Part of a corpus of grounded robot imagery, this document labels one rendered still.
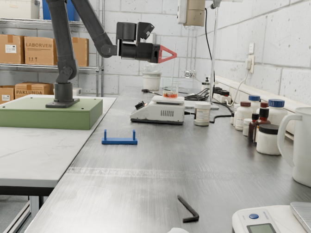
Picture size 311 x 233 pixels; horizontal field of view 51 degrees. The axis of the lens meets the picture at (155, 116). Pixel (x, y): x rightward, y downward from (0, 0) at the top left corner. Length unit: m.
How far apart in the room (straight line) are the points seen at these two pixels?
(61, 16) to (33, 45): 2.33
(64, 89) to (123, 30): 0.29
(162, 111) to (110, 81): 2.54
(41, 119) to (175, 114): 0.46
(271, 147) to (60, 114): 0.64
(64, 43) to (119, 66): 2.53
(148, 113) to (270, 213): 0.75
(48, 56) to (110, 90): 0.77
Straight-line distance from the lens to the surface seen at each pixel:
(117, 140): 0.91
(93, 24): 1.16
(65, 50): 1.16
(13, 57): 3.52
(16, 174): 0.72
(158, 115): 1.18
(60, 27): 1.17
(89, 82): 3.73
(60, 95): 1.17
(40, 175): 0.70
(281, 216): 0.51
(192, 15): 1.61
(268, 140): 0.91
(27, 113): 1.10
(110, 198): 0.59
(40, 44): 3.47
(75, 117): 1.06
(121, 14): 3.69
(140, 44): 1.16
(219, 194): 0.63
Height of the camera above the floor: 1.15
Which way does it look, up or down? 11 degrees down
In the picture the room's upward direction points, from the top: 3 degrees clockwise
